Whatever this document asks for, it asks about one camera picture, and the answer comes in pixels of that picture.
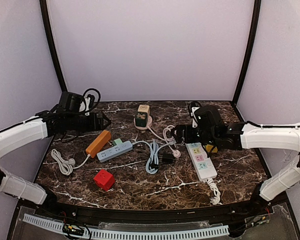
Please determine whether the black frame post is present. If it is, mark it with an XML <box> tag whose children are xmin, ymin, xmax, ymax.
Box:
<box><xmin>231</xmin><ymin>0</ymin><xmax>262</xmax><ymax>106</ymax></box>
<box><xmin>39</xmin><ymin>0</ymin><xmax>68</xmax><ymax>93</ymax></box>

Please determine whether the light blue cable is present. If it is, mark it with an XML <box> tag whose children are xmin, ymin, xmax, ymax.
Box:
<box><xmin>131</xmin><ymin>139</ymin><xmax>177</xmax><ymax>175</ymax></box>

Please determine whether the orange power strip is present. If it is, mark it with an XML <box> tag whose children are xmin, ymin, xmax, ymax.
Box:
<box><xmin>85</xmin><ymin>130</ymin><xmax>112</xmax><ymax>158</ymax></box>

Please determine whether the white slotted cable duct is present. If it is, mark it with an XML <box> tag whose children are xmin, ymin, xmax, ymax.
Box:
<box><xmin>22</xmin><ymin>213</ymin><xmax>229</xmax><ymax>240</ymax></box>

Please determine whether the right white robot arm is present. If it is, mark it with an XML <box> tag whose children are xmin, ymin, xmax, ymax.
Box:
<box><xmin>171</xmin><ymin>121</ymin><xmax>300</xmax><ymax>204</ymax></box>

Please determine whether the white strip coiled cable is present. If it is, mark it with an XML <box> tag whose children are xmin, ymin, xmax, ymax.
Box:
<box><xmin>206</xmin><ymin>177</ymin><xmax>222</xmax><ymax>206</ymax></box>

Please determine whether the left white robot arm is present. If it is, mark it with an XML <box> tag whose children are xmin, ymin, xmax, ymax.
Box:
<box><xmin>0</xmin><ymin>111</ymin><xmax>111</xmax><ymax>205</ymax></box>

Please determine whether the light blue power strip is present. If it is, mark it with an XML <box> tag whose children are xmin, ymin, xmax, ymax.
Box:
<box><xmin>96</xmin><ymin>140</ymin><xmax>133</xmax><ymax>163</ymax></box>

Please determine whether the yellow cube socket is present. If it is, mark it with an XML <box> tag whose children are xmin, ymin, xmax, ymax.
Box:
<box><xmin>205</xmin><ymin>144</ymin><xmax>218</xmax><ymax>153</ymax></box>

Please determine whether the left black frame post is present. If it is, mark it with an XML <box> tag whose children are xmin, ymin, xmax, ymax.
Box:
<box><xmin>39</xmin><ymin>0</ymin><xmax>68</xmax><ymax>93</ymax></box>

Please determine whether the green plug adapter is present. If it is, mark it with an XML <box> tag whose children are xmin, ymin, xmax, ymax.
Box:
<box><xmin>112</xmin><ymin>138</ymin><xmax>123</xmax><ymax>146</ymax></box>

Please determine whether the black front rail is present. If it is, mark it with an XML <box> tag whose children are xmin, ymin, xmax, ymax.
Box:
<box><xmin>13</xmin><ymin>200</ymin><xmax>267</xmax><ymax>226</ymax></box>

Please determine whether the pink round socket base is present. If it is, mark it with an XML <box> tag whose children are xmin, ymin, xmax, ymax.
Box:
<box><xmin>133</xmin><ymin>116</ymin><xmax>153</xmax><ymax>131</ymax></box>

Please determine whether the black plug adapter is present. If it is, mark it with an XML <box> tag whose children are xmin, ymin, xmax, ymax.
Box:
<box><xmin>159</xmin><ymin>153</ymin><xmax>175</xmax><ymax>165</ymax></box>

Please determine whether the white power strip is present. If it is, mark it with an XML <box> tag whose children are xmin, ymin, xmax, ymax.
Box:
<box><xmin>185</xmin><ymin>142</ymin><xmax>218</xmax><ymax>182</ymax></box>

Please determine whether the right black frame post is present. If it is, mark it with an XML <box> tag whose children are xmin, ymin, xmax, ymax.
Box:
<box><xmin>231</xmin><ymin>0</ymin><xmax>262</xmax><ymax>106</ymax></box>

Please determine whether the orange strip white cable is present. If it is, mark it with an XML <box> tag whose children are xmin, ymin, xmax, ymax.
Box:
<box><xmin>50</xmin><ymin>148</ymin><xmax>90</xmax><ymax>176</ymax></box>

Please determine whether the black adapter thin cable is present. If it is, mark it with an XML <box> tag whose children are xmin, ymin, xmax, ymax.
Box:
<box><xmin>136</xmin><ymin>148</ymin><xmax>166</xmax><ymax>170</ymax></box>

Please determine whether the red cube socket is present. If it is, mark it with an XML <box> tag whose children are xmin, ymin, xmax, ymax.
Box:
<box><xmin>93</xmin><ymin>169</ymin><xmax>115</xmax><ymax>192</ymax></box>

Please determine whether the beige cube socket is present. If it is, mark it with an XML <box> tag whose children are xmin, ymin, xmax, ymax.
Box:
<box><xmin>137</xmin><ymin>104</ymin><xmax>150</xmax><ymax>115</ymax></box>

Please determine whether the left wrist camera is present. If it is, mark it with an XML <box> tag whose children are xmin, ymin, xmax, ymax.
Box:
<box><xmin>56</xmin><ymin>88</ymin><xmax>101</xmax><ymax>115</ymax></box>

